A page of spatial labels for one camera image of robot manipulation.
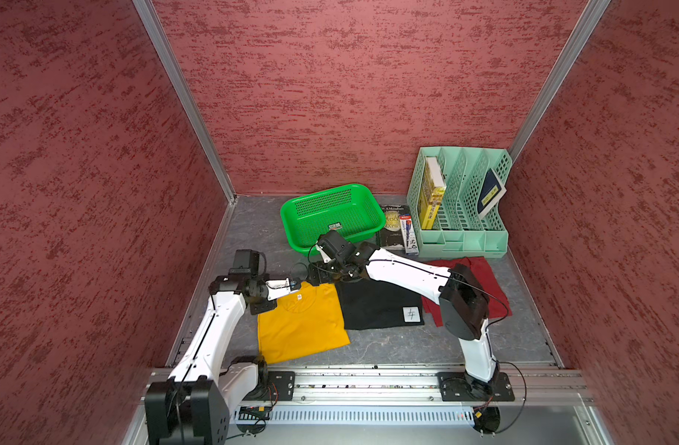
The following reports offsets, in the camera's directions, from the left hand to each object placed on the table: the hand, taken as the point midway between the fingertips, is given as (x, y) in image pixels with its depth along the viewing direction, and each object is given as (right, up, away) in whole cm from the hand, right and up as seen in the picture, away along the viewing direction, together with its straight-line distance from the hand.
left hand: (267, 296), depth 83 cm
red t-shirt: (+73, +6, +15) cm, 75 cm away
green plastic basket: (+27, +27, +33) cm, 50 cm away
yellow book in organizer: (+53, +32, +7) cm, 62 cm away
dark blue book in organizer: (+80, +35, +21) cm, 89 cm away
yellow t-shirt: (+12, -9, +4) cm, 16 cm away
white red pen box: (+48, +17, +21) cm, 55 cm away
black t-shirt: (+31, -4, +6) cm, 32 cm away
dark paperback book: (+42, +17, +24) cm, 51 cm away
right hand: (+15, +4, +2) cm, 16 cm away
